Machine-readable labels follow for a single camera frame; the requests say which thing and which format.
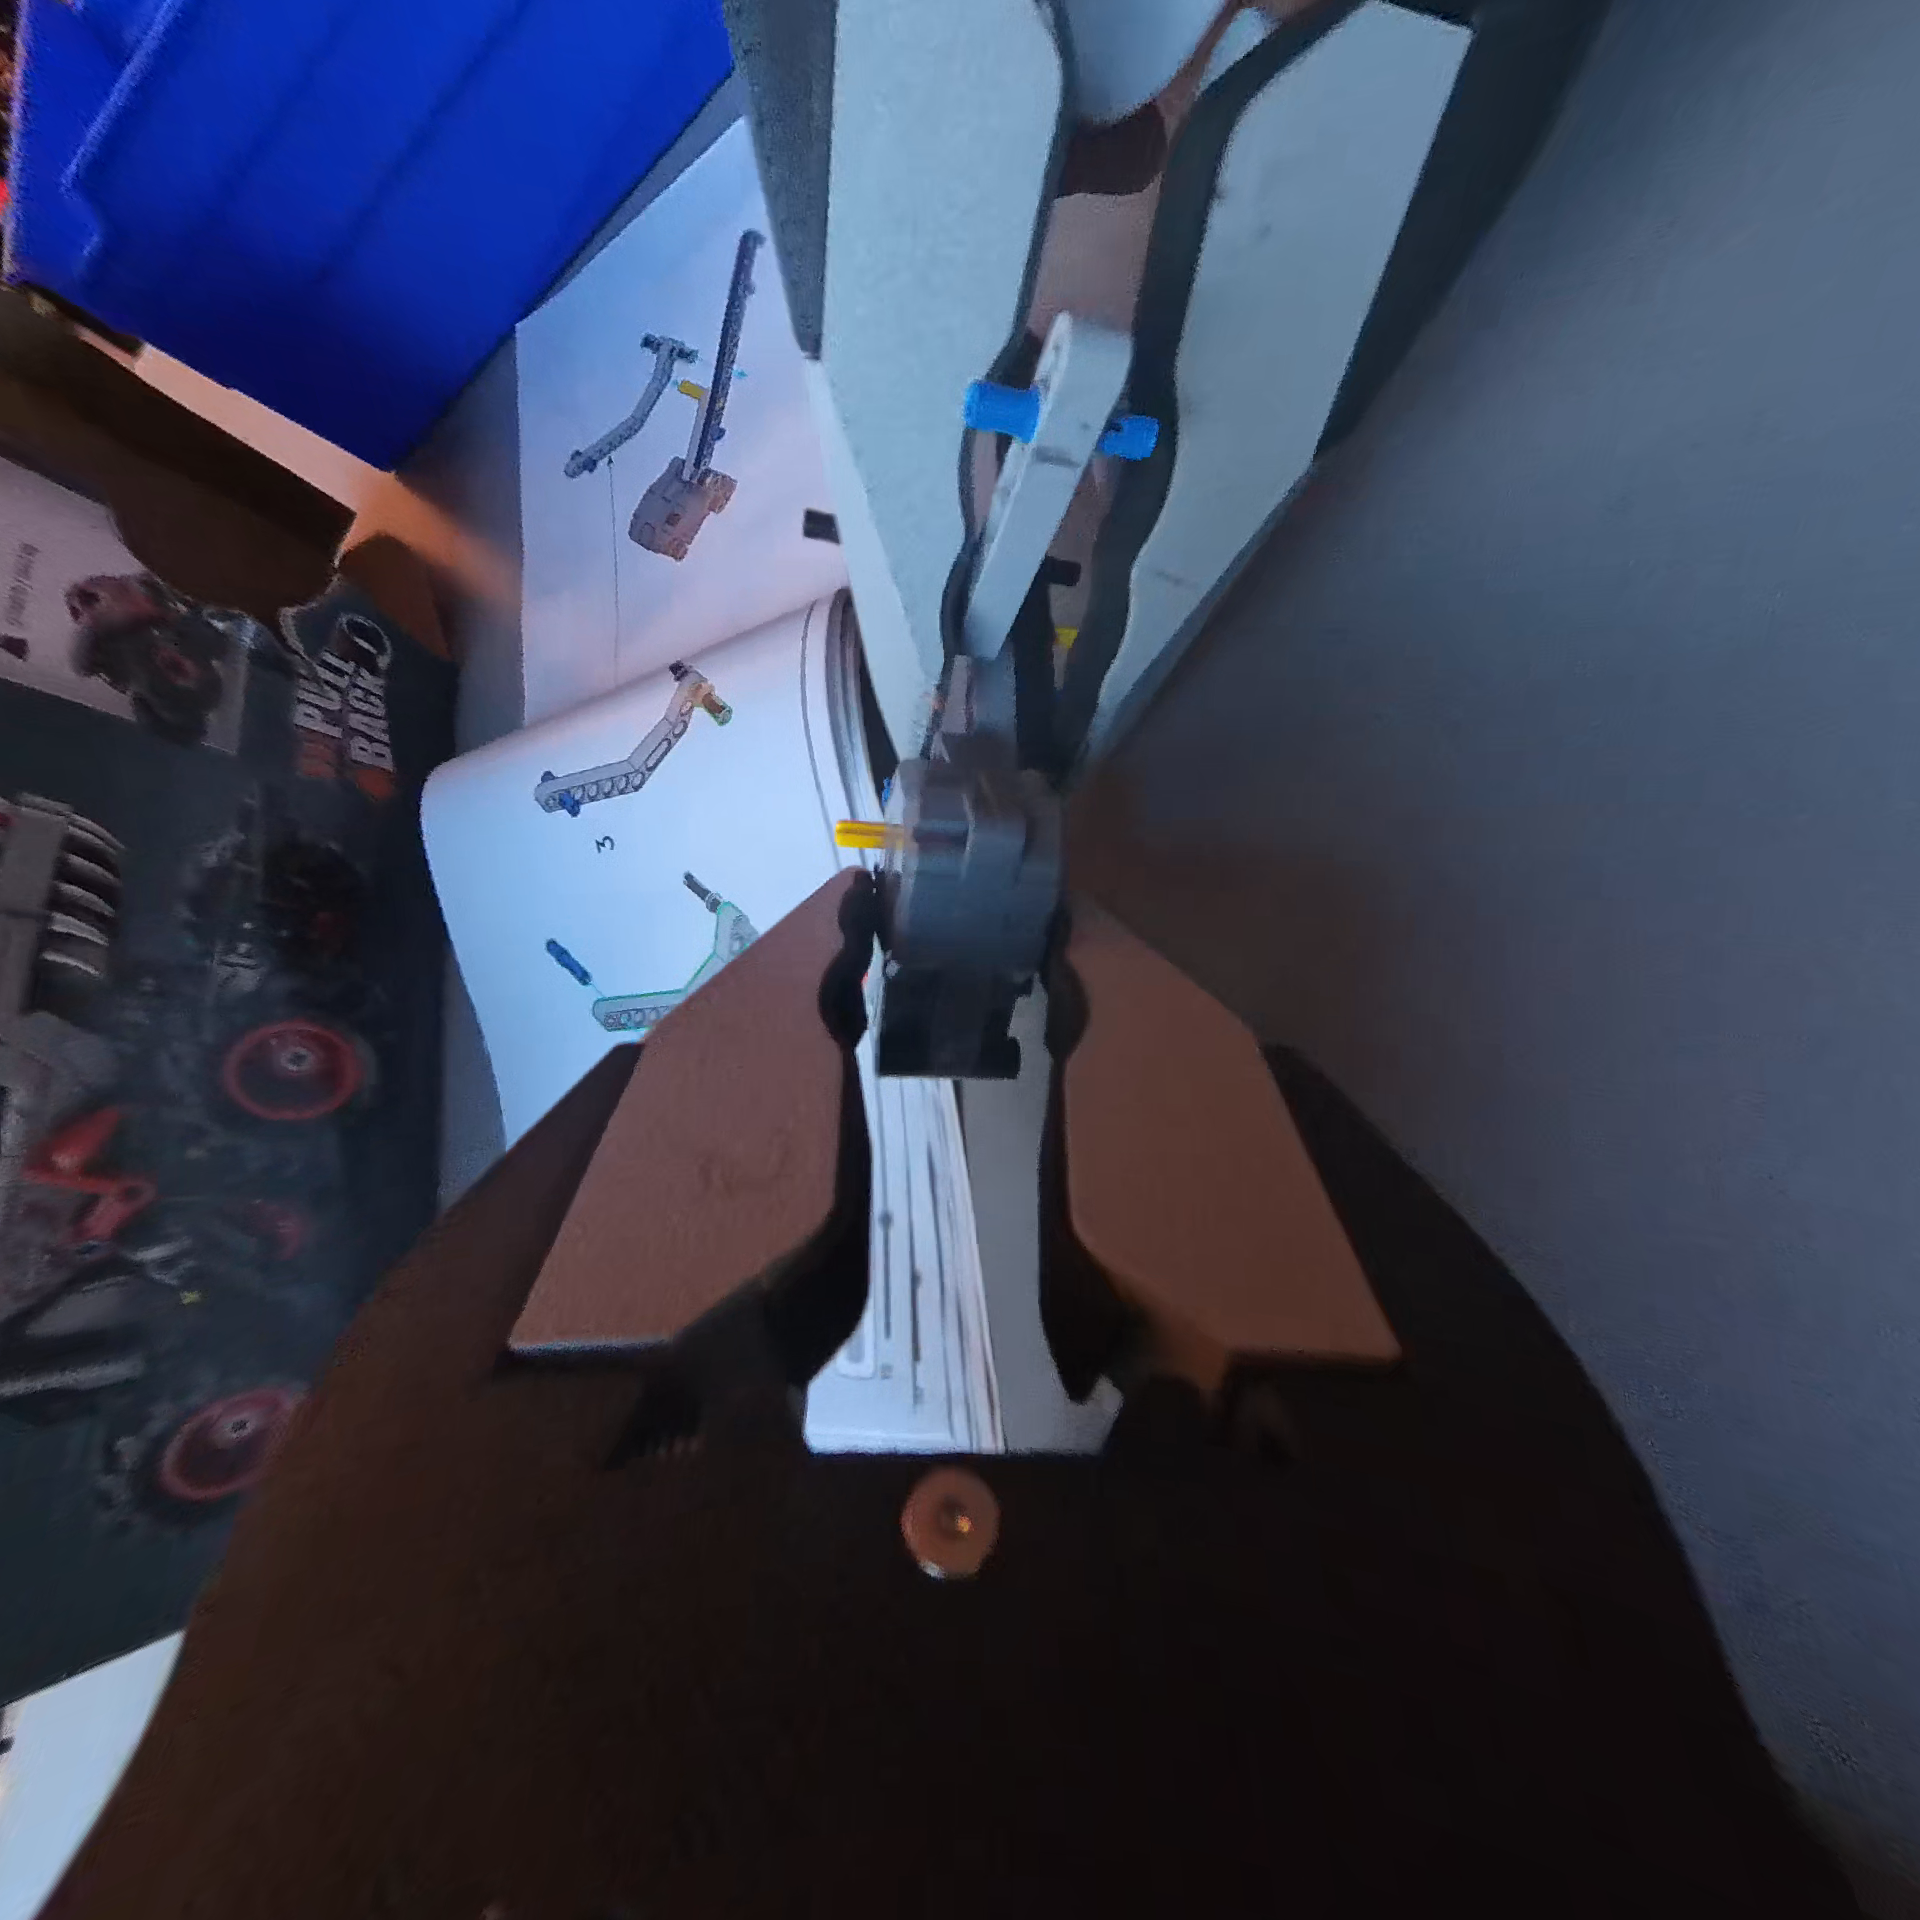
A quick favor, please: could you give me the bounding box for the lego instruction booklet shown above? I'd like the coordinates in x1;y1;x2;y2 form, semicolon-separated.
421;112;1009;1455

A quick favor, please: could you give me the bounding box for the brown cardboard box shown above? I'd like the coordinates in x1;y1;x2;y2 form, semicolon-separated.
0;286;460;670

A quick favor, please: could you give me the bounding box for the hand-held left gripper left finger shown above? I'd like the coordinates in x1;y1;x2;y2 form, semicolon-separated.
507;865;880;1390

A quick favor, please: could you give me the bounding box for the grey lego motor assembly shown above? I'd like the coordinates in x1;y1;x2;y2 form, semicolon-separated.
832;645;1070;1085

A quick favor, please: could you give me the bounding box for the blue plastic bin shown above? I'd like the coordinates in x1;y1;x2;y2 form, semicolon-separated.
0;0;741;470

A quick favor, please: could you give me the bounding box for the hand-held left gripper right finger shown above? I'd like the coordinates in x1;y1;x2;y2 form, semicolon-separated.
1039;902;1407;1408

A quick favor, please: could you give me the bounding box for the dark lego set box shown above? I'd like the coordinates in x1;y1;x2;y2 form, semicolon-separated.
0;451;463;1710

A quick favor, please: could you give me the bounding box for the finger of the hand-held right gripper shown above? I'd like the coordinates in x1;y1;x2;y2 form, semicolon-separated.
1046;17;1475;784
806;0;1071;784

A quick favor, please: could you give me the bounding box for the light grey lego beam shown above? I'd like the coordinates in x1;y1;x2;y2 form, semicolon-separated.
952;307;1161;670

